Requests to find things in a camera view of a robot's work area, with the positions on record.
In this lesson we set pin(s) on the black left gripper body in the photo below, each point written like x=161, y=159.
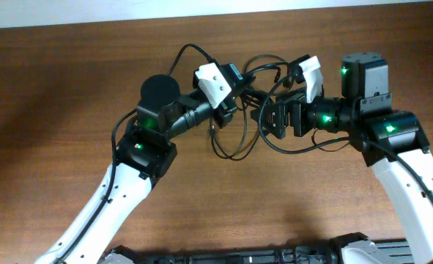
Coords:
x=224, y=113

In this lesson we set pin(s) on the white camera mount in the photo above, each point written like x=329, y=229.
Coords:
x=213, y=84
x=313, y=78

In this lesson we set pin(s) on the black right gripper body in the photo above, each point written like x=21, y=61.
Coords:
x=306, y=114

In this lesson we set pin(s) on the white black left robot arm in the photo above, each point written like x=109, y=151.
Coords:
x=143, y=155

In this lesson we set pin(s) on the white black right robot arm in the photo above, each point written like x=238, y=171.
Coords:
x=392, y=142

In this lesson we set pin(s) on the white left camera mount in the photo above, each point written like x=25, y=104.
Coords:
x=213, y=84

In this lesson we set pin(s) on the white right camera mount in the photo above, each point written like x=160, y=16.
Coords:
x=313, y=78

